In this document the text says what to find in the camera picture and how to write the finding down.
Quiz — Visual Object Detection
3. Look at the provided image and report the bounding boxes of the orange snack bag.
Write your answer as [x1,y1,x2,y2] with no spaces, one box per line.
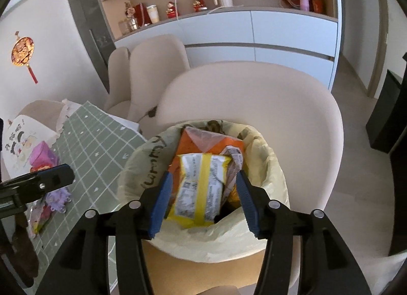
[168,126,245,188]

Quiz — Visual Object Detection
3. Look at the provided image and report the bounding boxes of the yellow white snack packet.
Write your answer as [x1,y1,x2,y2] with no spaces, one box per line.
[165,152,233,228]

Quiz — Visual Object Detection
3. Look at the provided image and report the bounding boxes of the cream tumbler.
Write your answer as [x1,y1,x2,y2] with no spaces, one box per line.
[146,4,161,24]

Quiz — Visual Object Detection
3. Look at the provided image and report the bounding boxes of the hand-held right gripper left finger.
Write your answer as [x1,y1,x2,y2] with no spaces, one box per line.
[34,170,174,295]

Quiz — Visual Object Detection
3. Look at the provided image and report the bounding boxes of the red gold wall ornament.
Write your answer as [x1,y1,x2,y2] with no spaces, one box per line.
[11,30,39,85]

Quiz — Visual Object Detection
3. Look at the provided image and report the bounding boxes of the black cabinet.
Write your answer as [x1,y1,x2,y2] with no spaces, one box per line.
[365,69,405,155]

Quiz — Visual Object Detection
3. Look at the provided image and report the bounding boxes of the dark glass cabinet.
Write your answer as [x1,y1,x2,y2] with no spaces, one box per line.
[64,0,117,71]

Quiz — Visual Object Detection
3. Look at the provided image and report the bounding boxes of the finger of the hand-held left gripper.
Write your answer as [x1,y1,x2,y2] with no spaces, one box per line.
[0,164,76,204]

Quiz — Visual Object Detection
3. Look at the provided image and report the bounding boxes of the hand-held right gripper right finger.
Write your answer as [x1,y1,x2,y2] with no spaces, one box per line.
[235,169,373,295]

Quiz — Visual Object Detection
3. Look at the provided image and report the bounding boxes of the clear printed blister pack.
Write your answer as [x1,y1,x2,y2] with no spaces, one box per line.
[27,199,53,236]

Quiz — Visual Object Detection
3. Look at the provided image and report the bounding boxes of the red gift bag with flower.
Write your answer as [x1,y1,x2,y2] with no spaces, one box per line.
[124,2,149,27]

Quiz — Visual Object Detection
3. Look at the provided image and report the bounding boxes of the person's left forearm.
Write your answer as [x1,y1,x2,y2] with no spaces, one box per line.
[12,218,39,287]

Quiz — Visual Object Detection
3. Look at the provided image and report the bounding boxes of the green checked tablecloth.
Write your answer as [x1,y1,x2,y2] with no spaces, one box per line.
[9,100,149,287]

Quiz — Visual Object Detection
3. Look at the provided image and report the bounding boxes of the yellow bin liner bag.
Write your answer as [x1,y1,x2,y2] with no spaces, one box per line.
[117,120,290,263]

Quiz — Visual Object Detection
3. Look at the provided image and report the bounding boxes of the white sideboard cabinet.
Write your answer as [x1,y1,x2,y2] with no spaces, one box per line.
[112,7,339,91]

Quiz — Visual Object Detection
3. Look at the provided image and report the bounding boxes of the purple toy carriage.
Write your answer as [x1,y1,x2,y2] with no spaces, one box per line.
[45,186,72,213]

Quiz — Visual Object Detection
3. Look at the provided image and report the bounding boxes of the beige dining chair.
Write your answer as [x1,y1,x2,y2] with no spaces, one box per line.
[128,35,192,123]
[139,63,346,295]
[105,46,133,115]

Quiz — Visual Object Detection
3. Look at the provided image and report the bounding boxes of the pink box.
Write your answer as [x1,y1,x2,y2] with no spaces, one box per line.
[30,141,60,169]

